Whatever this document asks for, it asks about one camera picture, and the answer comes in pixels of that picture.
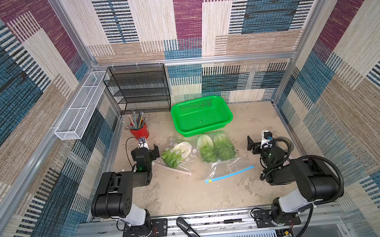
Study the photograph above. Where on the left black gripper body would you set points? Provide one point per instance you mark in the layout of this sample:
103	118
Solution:
148	154

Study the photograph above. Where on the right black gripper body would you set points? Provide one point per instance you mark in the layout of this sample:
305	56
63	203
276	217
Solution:
254	145

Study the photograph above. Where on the blue-zip clear bag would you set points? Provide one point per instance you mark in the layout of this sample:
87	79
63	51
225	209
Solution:
220	170

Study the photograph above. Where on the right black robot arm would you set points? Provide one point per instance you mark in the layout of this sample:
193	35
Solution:
318	180

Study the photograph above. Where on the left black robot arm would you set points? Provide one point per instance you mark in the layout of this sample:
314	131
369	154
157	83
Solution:
113	197

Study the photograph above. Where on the pink-zip clear bag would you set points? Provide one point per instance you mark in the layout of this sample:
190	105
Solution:
184	168

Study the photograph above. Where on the black tape roll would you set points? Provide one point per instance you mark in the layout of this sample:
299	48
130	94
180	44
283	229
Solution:
289	142

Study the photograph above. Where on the red pencil cup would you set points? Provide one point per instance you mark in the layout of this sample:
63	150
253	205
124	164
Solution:
142	132

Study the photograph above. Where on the coloured pencils bundle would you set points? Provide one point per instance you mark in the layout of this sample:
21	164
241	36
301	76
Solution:
137	120

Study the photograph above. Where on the green plastic basket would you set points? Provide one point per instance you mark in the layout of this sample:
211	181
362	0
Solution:
202	115

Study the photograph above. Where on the black handheld device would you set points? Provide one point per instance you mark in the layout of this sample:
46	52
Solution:
186	228

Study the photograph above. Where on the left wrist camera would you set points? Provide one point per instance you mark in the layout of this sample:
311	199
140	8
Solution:
142	142

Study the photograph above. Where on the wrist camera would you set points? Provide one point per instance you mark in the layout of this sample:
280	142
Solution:
142	142
267	138

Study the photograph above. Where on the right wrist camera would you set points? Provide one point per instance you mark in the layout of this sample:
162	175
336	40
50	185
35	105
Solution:
267	138

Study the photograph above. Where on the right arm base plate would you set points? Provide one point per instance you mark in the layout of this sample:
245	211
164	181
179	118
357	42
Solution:
269	219

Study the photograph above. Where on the black wire shelf rack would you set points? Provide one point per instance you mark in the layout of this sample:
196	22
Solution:
139	87

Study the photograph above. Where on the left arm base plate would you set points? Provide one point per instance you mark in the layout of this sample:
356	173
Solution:
156	227

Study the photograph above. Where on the white wire wall basket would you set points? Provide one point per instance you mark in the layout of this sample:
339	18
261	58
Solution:
80	112

